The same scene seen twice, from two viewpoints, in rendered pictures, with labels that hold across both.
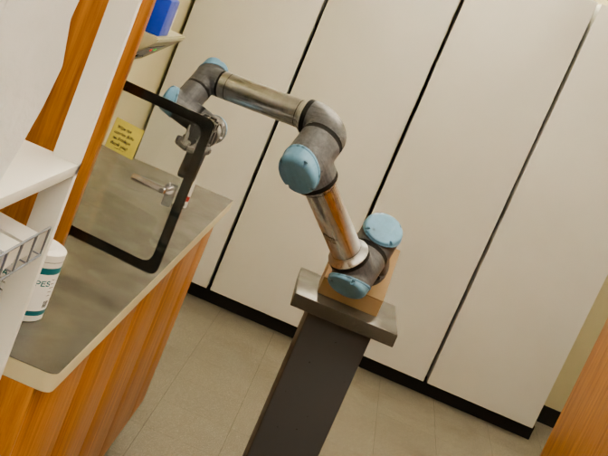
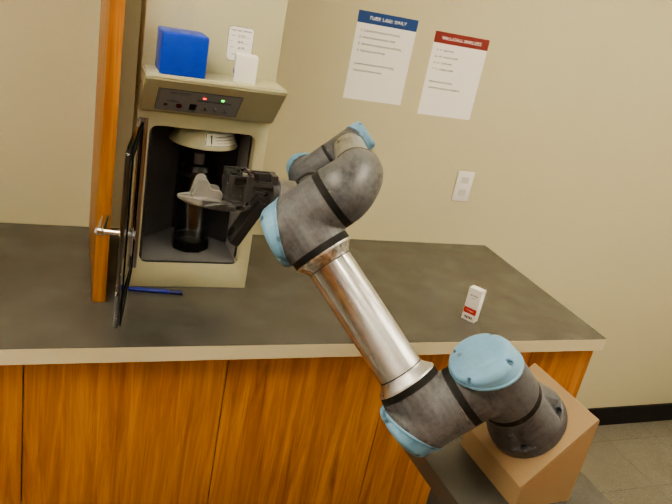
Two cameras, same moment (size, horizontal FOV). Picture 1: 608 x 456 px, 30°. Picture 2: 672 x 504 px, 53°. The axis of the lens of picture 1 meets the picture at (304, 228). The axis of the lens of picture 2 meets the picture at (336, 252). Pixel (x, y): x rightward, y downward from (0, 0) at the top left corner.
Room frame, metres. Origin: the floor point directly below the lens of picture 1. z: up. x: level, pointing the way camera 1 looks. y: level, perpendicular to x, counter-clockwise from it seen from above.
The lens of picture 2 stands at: (2.45, -1.03, 1.76)
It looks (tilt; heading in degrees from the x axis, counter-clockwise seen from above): 21 degrees down; 65
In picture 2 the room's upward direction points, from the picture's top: 11 degrees clockwise
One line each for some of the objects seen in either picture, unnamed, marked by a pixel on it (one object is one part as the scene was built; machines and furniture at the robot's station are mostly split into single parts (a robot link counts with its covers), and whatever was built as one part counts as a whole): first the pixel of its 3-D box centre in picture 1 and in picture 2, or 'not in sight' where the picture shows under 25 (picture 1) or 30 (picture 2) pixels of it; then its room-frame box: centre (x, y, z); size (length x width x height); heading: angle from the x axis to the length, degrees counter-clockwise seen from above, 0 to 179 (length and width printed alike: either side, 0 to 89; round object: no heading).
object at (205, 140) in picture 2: not in sight; (204, 131); (2.82, 0.69, 1.34); 0.18 x 0.18 x 0.05
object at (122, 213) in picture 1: (128, 174); (128, 219); (2.62, 0.43, 1.19); 0.30 x 0.01 x 0.40; 79
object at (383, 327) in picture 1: (345, 305); (507, 479); (3.31, -0.20, 0.92); 0.32 x 0.32 x 0.04; 2
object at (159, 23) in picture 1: (150, 10); (181, 52); (2.71, 0.54, 1.55); 0.10 x 0.10 x 0.09; 89
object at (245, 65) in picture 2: not in sight; (245, 68); (2.86, 0.54, 1.54); 0.05 x 0.05 x 0.06; 80
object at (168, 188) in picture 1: (152, 183); (110, 226); (2.57, 0.36, 1.20); 0.10 x 0.05 x 0.03; 79
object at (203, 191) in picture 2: not in sight; (201, 191); (2.75, 0.32, 1.30); 0.09 x 0.03 x 0.06; 179
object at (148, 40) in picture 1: (144, 47); (212, 98); (2.80, 0.54, 1.46); 0.32 x 0.12 x 0.10; 179
